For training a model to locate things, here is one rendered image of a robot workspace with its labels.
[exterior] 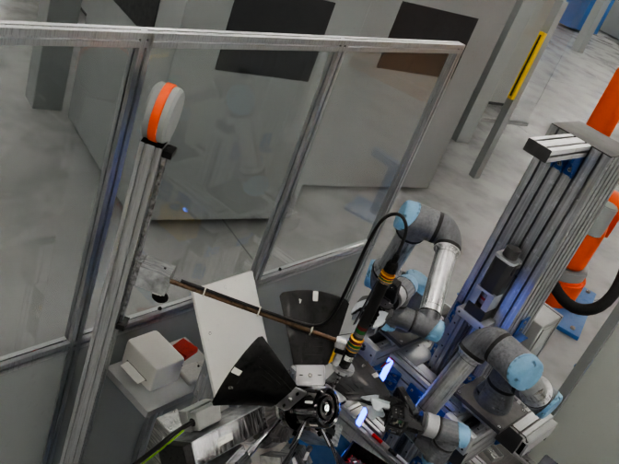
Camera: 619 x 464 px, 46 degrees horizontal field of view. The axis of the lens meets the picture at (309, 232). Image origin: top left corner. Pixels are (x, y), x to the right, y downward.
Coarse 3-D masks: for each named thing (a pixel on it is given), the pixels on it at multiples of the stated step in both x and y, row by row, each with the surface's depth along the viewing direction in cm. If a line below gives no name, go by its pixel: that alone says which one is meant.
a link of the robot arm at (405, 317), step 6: (396, 312) 235; (402, 312) 236; (408, 312) 237; (414, 312) 237; (396, 318) 236; (402, 318) 236; (408, 318) 236; (390, 324) 237; (396, 324) 237; (402, 324) 236; (408, 324) 236; (384, 330) 238; (390, 330) 239; (408, 330) 237
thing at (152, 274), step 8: (144, 256) 211; (136, 264) 209; (144, 264) 209; (152, 264) 211; (160, 264) 212; (168, 264) 213; (136, 272) 210; (144, 272) 208; (152, 272) 208; (160, 272) 209; (168, 272) 210; (136, 280) 210; (144, 280) 210; (152, 280) 209; (160, 280) 209; (168, 280) 209; (144, 288) 211; (152, 288) 211; (160, 288) 210; (168, 288) 215
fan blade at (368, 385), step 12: (360, 360) 246; (360, 372) 241; (372, 372) 244; (336, 384) 230; (348, 384) 232; (360, 384) 235; (372, 384) 239; (384, 384) 243; (348, 396) 227; (360, 396) 230
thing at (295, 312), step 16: (288, 304) 224; (304, 304) 224; (320, 304) 226; (336, 304) 228; (304, 320) 223; (320, 320) 224; (336, 320) 226; (288, 336) 222; (304, 336) 222; (336, 336) 224; (304, 352) 221; (320, 352) 221
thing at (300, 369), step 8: (296, 368) 220; (304, 368) 220; (312, 368) 220; (320, 368) 220; (296, 376) 220; (304, 376) 220; (312, 376) 220; (320, 376) 219; (296, 384) 219; (304, 384) 219; (312, 384) 219; (320, 384) 219
